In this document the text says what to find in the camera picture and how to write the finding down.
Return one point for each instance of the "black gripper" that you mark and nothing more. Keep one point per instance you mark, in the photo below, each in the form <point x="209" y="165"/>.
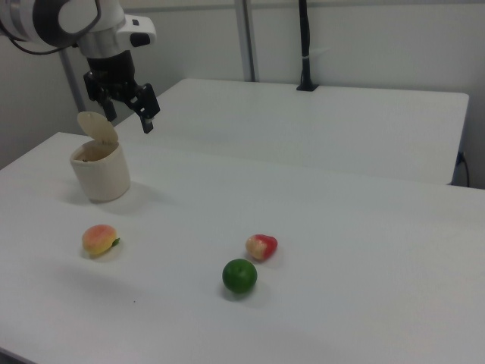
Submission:
<point x="111" y="76"/>

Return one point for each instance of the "cream round bin lid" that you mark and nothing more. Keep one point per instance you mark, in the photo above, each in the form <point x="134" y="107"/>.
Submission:
<point x="96" y="127"/>

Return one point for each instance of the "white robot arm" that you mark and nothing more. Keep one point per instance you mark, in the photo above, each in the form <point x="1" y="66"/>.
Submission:
<point x="45" y="19"/>

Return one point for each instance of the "cream garbage bin container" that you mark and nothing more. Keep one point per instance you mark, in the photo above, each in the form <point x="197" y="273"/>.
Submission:
<point x="104" y="178"/>

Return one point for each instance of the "toy peach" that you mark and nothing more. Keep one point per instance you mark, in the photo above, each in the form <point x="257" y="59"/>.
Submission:
<point x="97" y="240"/>

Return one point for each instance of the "bitten red toy apple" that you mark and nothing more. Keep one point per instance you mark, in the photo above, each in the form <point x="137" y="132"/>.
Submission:
<point x="263" y="246"/>

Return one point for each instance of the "green toy lime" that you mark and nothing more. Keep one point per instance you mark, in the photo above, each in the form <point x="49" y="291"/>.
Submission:
<point x="239" y="275"/>

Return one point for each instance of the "wide aluminium frame post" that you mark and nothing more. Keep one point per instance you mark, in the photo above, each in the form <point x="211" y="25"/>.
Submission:
<point x="247" y="38"/>

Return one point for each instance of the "black pole base plate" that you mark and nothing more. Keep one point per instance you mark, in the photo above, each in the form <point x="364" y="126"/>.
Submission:
<point x="307" y="88"/>

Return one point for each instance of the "black camera pole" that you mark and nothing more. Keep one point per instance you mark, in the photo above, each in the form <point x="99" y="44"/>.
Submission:
<point x="305" y="38"/>

